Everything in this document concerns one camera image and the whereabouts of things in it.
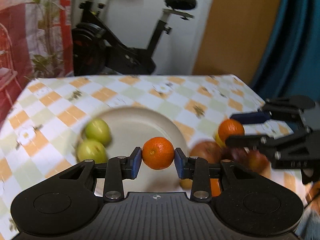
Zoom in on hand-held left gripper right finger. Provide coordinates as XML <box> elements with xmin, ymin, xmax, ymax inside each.
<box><xmin>174</xmin><ymin>147</ymin><xmax>254</xmax><ymax>202</ymax></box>

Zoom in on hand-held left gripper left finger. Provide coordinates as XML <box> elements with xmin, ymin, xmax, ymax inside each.
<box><xmin>57</xmin><ymin>146</ymin><xmax>143</xmax><ymax>202</ymax></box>

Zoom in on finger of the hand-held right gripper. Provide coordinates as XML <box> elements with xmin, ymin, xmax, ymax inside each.
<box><xmin>229</xmin><ymin>95</ymin><xmax>316</xmax><ymax>125</ymax></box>
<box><xmin>225</xmin><ymin>132</ymin><xmax>300</xmax><ymax>160</ymax></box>

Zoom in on orange mandarin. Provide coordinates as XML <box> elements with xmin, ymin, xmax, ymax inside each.
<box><xmin>218</xmin><ymin>119</ymin><xmax>245</xmax><ymax>144</ymax></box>
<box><xmin>142</xmin><ymin>137</ymin><xmax>175</xmax><ymax>170</ymax></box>

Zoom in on dark purple mangosteen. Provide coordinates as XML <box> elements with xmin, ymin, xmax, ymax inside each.
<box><xmin>221</xmin><ymin>146</ymin><xmax>250</xmax><ymax>163</ymax></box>

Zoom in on large red apple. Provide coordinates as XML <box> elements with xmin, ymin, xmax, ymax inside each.
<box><xmin>189</xmin><ymin>141</ymin><xmax>223</xmax><ymax>164</ymax></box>

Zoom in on cream round plate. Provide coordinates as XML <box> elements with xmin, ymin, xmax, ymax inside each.
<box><xmin>75</xmin><ymin>106</ymin><xmax>188</xmax><ymax>198</ymax></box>

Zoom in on green jujube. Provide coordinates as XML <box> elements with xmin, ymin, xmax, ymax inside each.
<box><xmin>84</xmin><ymin>119</ymin><xmax>112</xmax><ymax>145</ymax></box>
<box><xmin>76</xmin><ymin>140</ymin><xmax>108</xmax><ymax>164</ymax></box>

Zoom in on small red apple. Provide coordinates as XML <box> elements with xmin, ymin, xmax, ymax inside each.
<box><xmin>246</xmin><ymin>150</ymin><xmax>270</xmax><ymax>173</ymax></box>

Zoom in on yellow lemon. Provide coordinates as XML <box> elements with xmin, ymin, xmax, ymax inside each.
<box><xmin>214</xmin><ymin>134</ymin><xmax>227</xmax><ymax>148</ymax></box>

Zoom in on blue curtain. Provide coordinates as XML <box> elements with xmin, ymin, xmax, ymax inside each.
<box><xmin>250</xmin><ymin>0</ymin><xmax>320</xmax><ymax>105</ymax></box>

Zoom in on wooden board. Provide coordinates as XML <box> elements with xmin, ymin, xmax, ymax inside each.
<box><xmin>192</xmin><ymin>0</ymin><xmax>285</xmax><ymax>85</ymax></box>

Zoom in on checked floral tablecloth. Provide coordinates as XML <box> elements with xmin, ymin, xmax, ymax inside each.
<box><xmin>0</xmin><ymin>74</ymin><xmax>320</xmax><ymax>240</ymax></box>

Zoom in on black exercise bike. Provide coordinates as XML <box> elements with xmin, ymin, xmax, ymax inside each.
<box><xmin>71</xmin><ymin>0</ymin><xmax>198</xmax><ymax>77</ymax></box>

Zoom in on printed backdrop cloth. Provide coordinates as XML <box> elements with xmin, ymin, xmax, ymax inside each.
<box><xmin>0</xmin><ymin>0</ymin><xmax>75</xmax><ymax>130</ymax></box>

